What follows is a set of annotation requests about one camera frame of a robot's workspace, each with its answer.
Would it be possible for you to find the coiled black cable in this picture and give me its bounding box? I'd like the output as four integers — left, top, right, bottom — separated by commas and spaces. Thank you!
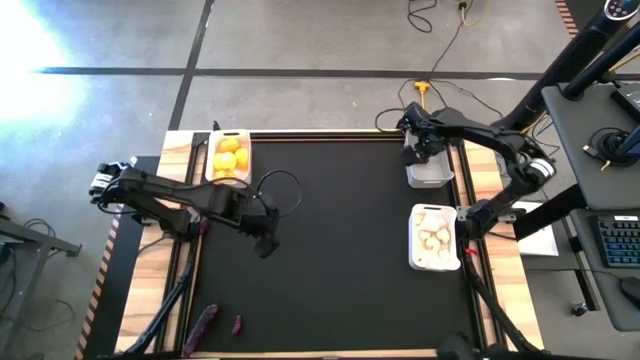
582, 127, 632, 171

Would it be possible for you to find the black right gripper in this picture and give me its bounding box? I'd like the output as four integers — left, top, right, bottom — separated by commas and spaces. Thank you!
397, 102, 449, 167

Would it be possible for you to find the long purple sweet potato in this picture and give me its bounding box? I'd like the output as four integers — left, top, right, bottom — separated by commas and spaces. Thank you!
181, 303, 220, 358

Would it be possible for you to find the yellow extension cord plug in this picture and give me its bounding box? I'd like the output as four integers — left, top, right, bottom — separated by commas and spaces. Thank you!
413, 79, 432, 109

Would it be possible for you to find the black aluminium rig frame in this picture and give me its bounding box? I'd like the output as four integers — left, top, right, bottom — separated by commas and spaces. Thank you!
94, 119, 551, 360

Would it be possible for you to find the black floor mat striped edge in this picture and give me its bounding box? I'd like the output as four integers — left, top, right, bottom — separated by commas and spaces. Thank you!
74, 154, 161, 360
554, 0, 584, 39

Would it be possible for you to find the white paper sheet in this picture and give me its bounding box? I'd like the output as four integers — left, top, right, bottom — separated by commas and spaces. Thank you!
514, 201, 560, 258

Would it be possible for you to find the black desk leg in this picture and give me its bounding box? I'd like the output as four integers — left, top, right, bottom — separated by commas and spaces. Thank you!
512, 183, 601, 312

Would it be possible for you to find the light grey plastic basket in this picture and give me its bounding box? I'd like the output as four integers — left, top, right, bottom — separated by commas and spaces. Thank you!
404, 130, 456, 190

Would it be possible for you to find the black computer mouse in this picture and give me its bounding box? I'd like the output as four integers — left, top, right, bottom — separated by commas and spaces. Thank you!
619, 276, 640, 310

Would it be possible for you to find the grey desk surface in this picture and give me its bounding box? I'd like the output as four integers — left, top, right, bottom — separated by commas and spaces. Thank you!
569, 207, 640, 334
541, 82, 640, 211

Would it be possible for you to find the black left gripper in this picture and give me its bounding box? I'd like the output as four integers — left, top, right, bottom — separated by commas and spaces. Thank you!
227, 192, 282, 260

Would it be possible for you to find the black padded stand pole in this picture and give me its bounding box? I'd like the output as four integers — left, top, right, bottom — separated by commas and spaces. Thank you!
488, 0, 640, 154

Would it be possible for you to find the grey metal stand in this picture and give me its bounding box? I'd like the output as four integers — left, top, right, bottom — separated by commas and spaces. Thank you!
0, 217, 84, 360

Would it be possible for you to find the yellow floor cable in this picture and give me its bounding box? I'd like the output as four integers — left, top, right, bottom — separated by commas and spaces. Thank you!
459, 0, 494, 29

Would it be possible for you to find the long black floor cable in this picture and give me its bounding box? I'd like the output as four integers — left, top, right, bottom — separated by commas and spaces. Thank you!
430, 0, 471, 76

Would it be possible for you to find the black looped floor cable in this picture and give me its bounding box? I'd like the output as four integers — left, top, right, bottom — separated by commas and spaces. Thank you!
406, 0, 435, 34

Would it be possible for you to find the cream plastic basket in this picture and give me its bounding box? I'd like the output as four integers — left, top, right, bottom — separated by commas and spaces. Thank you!
205, 128, 253, 187

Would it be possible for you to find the backlit black keyboard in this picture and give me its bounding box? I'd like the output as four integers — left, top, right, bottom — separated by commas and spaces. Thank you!
594, 214, 640, 270

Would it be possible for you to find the black slim pole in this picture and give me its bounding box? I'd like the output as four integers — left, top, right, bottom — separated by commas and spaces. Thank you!
562, 29, 640, 101

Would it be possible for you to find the white plastic basket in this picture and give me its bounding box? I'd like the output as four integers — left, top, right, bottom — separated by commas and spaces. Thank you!
407, 202, 462, 273

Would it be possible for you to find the black looped gripper cable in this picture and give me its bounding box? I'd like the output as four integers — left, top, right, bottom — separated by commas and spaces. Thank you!
256, 169, 303, 220

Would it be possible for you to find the black flat device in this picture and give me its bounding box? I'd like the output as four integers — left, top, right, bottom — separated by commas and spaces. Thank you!
610, 82, 640, 125

